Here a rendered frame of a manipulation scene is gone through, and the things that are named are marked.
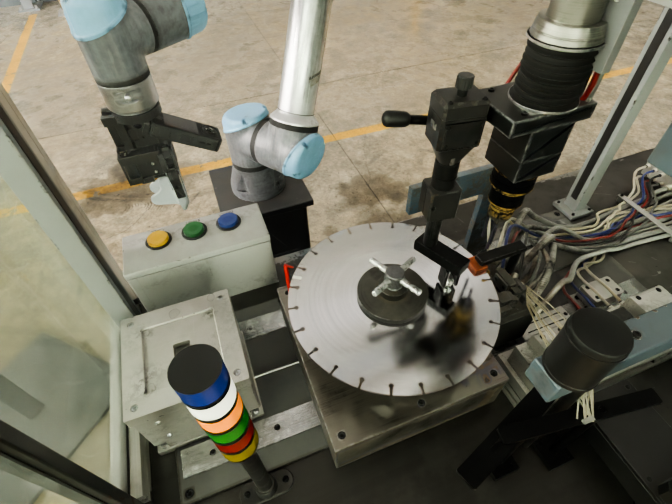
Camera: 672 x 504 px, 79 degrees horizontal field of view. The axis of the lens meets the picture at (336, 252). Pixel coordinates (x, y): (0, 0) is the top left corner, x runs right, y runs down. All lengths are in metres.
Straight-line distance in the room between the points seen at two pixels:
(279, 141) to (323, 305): 0.46
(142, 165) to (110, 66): 0.16
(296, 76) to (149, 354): 0.62
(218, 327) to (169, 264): 0.19
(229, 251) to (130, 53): 0.38
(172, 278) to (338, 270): 0.35
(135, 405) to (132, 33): 0.51
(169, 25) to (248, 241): 0.38
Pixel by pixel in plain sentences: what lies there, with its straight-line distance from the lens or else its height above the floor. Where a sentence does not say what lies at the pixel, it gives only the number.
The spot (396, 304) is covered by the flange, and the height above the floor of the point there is 0.96.
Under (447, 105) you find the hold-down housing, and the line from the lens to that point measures 0.48.
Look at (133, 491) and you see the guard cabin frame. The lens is 0.76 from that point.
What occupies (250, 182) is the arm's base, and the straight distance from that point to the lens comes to 1.12.
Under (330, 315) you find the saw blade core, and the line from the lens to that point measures 0.62.
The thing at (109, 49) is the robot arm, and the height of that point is 1.27.
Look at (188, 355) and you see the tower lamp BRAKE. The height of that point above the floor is 1.16.
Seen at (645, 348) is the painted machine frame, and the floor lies 1.05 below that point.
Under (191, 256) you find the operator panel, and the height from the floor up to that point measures 0.90.
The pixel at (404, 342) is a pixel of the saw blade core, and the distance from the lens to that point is 0.61.
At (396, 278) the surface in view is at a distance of 0.60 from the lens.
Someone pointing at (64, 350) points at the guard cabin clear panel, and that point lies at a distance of 0.66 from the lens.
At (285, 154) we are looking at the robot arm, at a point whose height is 0.94.
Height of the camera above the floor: 1.47
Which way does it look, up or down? 48 degrees down
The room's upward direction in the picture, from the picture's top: 2 degrees counter-clockwise
